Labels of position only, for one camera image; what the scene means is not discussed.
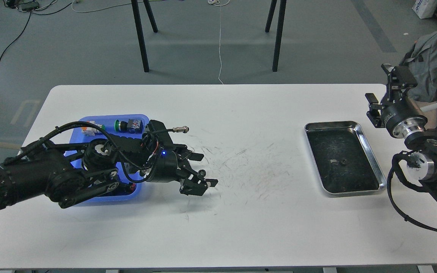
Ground silver metal tray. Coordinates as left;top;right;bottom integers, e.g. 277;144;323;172
305;121;387;197

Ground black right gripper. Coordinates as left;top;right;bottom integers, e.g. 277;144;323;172
365;64;427;138

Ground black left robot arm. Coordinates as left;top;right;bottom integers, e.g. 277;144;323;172
0;119;218;210

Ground black left stand legs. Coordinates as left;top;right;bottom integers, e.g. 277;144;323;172
130;0;158;73

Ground black right stand legs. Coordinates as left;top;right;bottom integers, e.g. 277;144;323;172
265;0;287;72

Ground white cardboard box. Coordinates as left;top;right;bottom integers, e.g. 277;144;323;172
412;0;437;19

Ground blue plastic tray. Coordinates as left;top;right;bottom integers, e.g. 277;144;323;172
69;114;149;205

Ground white floor cable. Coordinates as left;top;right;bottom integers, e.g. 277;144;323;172
71;0;231;85

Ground red push button switch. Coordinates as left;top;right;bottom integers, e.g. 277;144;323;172
118;183;136;195

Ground black stand legs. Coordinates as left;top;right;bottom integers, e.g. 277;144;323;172
265;0;287;72
130;0;158;73

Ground grey backpack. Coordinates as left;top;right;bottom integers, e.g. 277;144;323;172
399;31;437;102

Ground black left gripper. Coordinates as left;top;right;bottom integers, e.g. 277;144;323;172
145;144;219;196

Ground orange white push button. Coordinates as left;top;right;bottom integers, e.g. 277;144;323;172
81;121;106;135

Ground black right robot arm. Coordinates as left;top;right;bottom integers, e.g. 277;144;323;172
365;64;437;232

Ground green push button switch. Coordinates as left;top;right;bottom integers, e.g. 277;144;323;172
114;119;144;134

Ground black floor cable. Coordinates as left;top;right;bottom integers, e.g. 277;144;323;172
0;0;75;93

